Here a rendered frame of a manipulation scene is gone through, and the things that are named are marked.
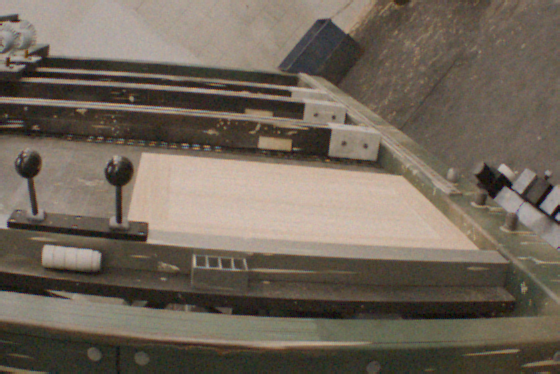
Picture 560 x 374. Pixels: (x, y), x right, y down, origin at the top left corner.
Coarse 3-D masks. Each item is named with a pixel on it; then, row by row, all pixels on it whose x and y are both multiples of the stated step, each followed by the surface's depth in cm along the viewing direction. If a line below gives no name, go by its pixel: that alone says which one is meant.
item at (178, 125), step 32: (0, 128) 140; (32, 128) 141; (64, 128) 143; (96, 128) 144; (128, 128) 145; (160, 128) 146; (192, 128) 148; (224, 128) 149; (256, 128) 150; (288, 128) 151; (320, 128) 152; (352, 128) 155
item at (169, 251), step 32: (0, 224) 77; (32, 256) 78; (128, 256) 80; (160, 256) 81; (224, 256) 82; (256, 256) 83; (288, 256) 83; (320, 256) 84; (352, 256) 85; (384, 256) 86; (416, 256) 88; (448, 256) 89; (480, 256) 91
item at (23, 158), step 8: (24, 152) 70; (32, 152) 71; (16, 160) 70; (24, 160) 70; (32, 160) 70; (40, 160) 72; (16, 168) 70; (24, 168) 70; (32, 168) 70; (40, 168) 72; (24, 176) 71; (32, 176) 71; (32, 184) 74; (32, 192) 75; (32, 200) 76; (32, 208) 77; (32, 216) 78; (40, 216) 78
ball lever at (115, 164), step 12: (120, 156) 73; (108, 168) 72; (120, 168) 72; (132, 168) 73; (108, 180) 73; (120, 180) 72; (120, 192) 76; (120, 204) 78; (120, 216) 79; (120, 228) 80
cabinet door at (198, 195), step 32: (160, 160) 125; (192, 160) 128; (224, 160) 131; (160, 192) 106; (192, 192) 110; (224, 192) 112; (256, 192) 115; (288, 192) 117; (320, 192) 120; (352, 192) 123; (384, 192) 126; (416, 192) 128; (160, 224) 92; (192, 224) 94; (224, 224) 97; (256, 224) 99; (288, 224) 101; (320, 224) 103; (352, 224) 105; (384, 224) 107; (416, 224) 109; (448, 224) 110
